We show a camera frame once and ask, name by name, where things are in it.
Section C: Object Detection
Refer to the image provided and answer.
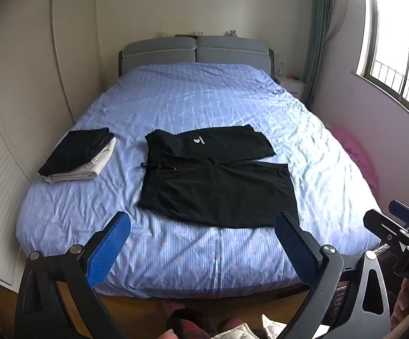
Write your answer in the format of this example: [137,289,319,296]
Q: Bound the blue striped bed sheet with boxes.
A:
[15,63,382,299]

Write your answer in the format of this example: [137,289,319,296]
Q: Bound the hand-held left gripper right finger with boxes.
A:
[274,211,390,339]

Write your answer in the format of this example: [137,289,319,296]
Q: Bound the folded white garment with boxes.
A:
[45,136,117,184]

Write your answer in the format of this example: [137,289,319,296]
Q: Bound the white nightstand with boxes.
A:
[275,76,307,97]

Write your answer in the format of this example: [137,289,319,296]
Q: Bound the folded black garment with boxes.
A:
[38,128,115,177]

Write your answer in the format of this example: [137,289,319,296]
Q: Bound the person's right hand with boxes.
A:
[392,280,409,330]

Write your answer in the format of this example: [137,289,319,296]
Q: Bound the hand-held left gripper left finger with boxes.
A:
[14,211,131,339]

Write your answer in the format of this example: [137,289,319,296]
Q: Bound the green curtain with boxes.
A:
[301,0,337,105]

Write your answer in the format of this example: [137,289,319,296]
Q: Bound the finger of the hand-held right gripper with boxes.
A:
[389,200,409,225]
[363,209,409,247]

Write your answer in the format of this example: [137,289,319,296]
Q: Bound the grey padded headboard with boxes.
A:
[118,35,275,77]

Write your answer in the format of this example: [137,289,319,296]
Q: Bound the white quilted cloth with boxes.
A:
[208,320,261,339]

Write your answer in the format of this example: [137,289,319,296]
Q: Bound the window with metal bars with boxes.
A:
[356,0,409,131]

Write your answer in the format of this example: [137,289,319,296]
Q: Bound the black pants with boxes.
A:
[137,125,300,229]

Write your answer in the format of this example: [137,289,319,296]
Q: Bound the pink cloth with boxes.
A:
[328,125,380,193]

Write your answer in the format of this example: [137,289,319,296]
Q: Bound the red plaid clothing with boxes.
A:
[165,309,244,339]

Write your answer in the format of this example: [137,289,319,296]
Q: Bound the white wardrobe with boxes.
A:
[0,0,120,294]

